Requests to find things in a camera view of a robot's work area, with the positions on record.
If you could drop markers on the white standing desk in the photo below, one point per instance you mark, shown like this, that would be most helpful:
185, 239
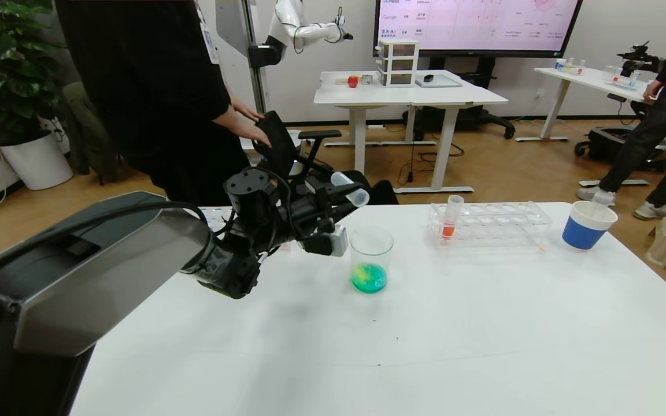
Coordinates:
408, 97
587, 78

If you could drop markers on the white clear drawer unit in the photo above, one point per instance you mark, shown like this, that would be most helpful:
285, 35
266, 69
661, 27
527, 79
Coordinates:
399, 62

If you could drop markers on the black TV stand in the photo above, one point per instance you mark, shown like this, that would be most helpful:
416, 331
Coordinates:
472, 118

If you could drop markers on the white plant pot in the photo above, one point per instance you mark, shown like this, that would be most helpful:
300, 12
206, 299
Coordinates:
38, 162

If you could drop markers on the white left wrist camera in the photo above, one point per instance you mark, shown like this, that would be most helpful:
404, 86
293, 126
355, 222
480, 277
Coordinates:
327, 241

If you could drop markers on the clear glass beaker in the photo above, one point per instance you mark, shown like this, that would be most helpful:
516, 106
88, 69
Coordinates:
370, 277

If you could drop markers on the green potted plant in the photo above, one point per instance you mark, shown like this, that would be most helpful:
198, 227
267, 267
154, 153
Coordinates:
3, 63

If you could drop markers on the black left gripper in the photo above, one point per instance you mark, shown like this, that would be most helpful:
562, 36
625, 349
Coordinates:
317, 197

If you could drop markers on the yellow pigment test tube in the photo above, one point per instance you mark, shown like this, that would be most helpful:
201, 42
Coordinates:
602, 199

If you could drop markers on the red pigment test tube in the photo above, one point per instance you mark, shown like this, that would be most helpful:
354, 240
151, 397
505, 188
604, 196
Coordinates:
448, 231

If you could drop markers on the large TV screen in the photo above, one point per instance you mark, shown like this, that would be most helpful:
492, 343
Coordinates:
477, 26

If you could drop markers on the person in black clothes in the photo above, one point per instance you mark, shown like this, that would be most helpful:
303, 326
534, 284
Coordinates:
148, 86

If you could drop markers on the person in beige vest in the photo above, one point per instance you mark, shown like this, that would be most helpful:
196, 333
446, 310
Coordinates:
657, 115

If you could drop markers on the black office chair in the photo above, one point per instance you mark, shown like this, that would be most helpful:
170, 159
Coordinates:
278, 138

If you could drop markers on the red apple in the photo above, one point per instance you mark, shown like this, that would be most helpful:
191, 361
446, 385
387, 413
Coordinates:
353, 82

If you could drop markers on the black wheeled robot base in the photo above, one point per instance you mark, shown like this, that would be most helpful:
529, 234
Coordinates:
599, 147

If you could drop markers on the blue pigment test tube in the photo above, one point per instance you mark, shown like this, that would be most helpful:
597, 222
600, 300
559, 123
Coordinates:
356, 196

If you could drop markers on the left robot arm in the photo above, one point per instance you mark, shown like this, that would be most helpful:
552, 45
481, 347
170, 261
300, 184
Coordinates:
96, 271

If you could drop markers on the blue white paper cup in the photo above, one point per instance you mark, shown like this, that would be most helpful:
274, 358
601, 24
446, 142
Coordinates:
584, 234

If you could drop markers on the olive green jacket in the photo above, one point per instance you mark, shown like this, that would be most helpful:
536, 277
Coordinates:
84, 133

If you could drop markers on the grey flat pad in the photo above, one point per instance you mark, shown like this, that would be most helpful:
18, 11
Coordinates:
440, 83

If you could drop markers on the black camera rig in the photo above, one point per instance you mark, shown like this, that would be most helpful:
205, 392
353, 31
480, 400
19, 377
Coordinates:
636, 58

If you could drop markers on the white blue ID badge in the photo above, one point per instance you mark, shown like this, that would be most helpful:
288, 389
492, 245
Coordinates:
210, 43

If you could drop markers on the clear acrylic tube rack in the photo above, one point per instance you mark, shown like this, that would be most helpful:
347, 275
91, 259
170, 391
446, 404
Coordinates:
217, 216
495, 228

